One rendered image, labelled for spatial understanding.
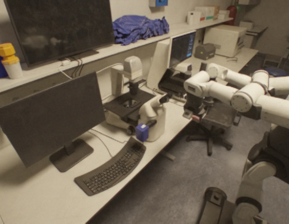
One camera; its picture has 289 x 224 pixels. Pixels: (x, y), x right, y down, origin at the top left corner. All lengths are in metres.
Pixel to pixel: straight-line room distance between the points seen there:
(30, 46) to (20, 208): 0.91
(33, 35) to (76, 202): 0.98
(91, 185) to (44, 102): 0.51
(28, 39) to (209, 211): 1.78
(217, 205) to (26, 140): 1.48
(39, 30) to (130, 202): 1.58
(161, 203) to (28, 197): 1.16
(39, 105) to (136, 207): 1.29
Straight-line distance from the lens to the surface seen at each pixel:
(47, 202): 1.14
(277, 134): 0.89
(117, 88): 1.37
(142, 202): 1.86
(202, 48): 2.97
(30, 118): 0.97
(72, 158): 1.25
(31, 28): 1.27
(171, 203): 1.87
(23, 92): 1.46
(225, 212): 1.76
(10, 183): 1.33
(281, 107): 0.70
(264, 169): 1.01
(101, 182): 1.09
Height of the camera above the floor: 1.66
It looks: 35 degrees down
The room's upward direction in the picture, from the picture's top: straight up
